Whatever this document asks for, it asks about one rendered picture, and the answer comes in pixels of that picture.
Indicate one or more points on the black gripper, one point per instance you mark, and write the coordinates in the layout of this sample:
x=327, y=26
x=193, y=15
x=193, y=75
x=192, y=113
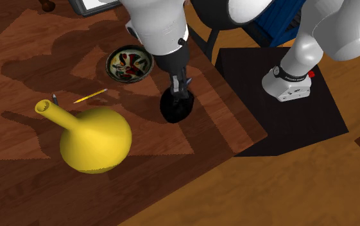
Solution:
x=172, y=61

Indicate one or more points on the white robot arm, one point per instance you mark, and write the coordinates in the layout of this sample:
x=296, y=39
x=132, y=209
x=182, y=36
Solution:
x=157, y=25

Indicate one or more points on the black round bowl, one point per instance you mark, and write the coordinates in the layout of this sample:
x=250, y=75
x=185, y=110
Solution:
x=175, y=109

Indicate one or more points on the bowl with colourful pattern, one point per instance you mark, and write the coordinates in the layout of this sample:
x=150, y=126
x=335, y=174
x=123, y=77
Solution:
x=129, y=64

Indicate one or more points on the black chair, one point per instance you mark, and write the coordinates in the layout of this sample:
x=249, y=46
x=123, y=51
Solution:
x=211, y=15

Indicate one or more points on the yellow pencil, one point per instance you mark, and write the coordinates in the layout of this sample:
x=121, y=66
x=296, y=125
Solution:
x=90, y=95

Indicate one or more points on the yellow round long-necked vase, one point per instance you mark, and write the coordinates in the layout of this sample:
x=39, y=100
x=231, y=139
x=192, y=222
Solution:
x=98, y=140

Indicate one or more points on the blue ribbed box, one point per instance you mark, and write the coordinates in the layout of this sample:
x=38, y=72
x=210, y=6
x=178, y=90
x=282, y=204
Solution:
x=276, y=22

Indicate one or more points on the grey framed tablet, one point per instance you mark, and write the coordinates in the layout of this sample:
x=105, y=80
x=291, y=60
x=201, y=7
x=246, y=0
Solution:
x=93, y=5

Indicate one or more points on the black robot stand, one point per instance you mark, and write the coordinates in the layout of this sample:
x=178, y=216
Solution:
x=292, y=125

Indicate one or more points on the dark grey pen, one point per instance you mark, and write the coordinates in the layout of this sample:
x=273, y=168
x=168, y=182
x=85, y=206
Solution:
x=55, y=100

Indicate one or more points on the small dark brown object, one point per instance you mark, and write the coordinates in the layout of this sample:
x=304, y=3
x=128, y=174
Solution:
x=47, y=4

